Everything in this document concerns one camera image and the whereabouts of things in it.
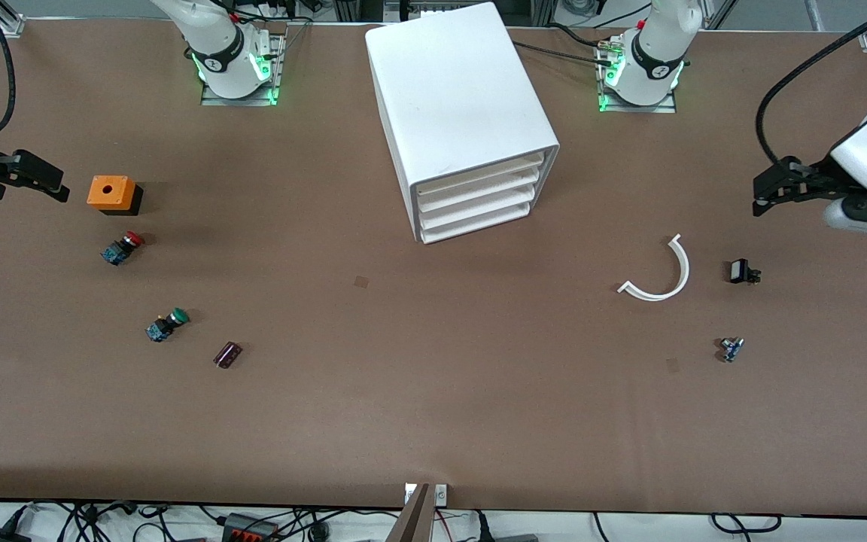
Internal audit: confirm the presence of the white metal bracket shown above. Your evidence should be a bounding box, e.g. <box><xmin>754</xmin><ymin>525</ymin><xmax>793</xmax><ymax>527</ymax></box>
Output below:
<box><xmin>403</xmin><ymin>483</ymin><xmax>449</xmax><ymax>507</ymax></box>

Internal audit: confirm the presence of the black power strip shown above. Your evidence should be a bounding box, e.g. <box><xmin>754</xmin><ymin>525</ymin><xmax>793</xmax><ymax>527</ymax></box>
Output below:
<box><xmin>221</xmin><ymin>512</ymin><xmax>281</xmax><ymax>542</ymax></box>

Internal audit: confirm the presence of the black looped floor cable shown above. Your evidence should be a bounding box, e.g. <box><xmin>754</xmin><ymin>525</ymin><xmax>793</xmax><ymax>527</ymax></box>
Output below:
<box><xmin>710</xmin><ymin>513</ymin><xmax>784</xmax><ymax>537</ymax></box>

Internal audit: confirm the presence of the green push button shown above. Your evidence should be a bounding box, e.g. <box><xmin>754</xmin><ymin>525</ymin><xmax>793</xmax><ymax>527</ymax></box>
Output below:
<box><xmin>145</xmin><ymin>307</ymin><xmax>190</xmax><ymax>343</ymax></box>

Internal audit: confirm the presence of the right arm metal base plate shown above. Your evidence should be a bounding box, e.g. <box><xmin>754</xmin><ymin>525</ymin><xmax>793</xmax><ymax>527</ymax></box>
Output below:
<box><xmin>200</xmin><ymin>34</ymin><xmax>285</xmax><ymax>108</ymax></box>

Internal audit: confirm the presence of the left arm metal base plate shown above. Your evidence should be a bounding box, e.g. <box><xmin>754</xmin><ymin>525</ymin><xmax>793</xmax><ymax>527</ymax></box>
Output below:
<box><xmin>598</xmin><ymin>38</ymin><xmax>679</xmax><ymax>115</ymax></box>

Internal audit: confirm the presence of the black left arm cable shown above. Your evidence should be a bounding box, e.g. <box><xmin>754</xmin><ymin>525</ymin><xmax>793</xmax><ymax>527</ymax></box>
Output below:
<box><xmin>754</xmin><ymin>0</ymin><xmax>867</xmax><ymax>170</ymax></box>

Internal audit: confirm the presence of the orange button box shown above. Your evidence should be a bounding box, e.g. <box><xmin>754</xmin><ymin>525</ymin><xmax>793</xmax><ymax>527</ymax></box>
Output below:
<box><xmin>87</xmin><ymin>175</ymin><xmax>143</xmax><ymax>217</ymax></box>

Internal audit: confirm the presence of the white curved plastic piece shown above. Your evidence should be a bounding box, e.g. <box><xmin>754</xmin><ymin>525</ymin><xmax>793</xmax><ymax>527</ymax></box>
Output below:
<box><xmin>618</xmin><ymin>233</ymin><xmax>690</xmax><ymax>302</ymax></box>

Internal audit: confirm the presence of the red push button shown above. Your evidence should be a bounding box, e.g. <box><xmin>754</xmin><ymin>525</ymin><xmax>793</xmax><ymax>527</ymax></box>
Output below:
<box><xmin>101</xmin><ymin>232</ymin><xmax>145</xmax><ymax>266</ymax></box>

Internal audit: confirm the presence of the white plastic drawer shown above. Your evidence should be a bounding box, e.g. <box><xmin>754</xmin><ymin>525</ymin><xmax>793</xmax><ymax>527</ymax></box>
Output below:
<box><xmin>418</xmin><ymin>187</ymin><xmax>538</xmax><ymax>228</ymax></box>
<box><xmin>420</xmin><ymin>202</ymin><xmax>534</xmax><ymax>245</ymax></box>
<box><xmin>412</xmin><ymin>151</ymin><xmax>549</xmax><ymax>196</ymax></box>
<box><xmin>415</xmin><ymin>170</ymin><xmax>544</xmax><ymax>213</ymax></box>

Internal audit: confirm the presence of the brown wooden strip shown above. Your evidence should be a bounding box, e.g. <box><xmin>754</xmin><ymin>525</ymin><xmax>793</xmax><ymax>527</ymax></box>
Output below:
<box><xmin>385</xmin><ymin>482</ymin><xmax>434</xmax><ymax>542</ymax></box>

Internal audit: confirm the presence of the black cable on table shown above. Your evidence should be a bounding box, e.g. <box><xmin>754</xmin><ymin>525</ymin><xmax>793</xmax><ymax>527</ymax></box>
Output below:
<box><xmin>513</xmin><ymin>24</ymin><xmax>619</xmax><ymax>67</ymax></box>

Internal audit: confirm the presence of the white drawer cabinet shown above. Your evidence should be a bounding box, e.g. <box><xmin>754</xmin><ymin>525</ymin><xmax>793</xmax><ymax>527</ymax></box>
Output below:
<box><xmin>364</xmin><ymin>2</ymin><xmax>561</xmax><ymax>245</ymax></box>

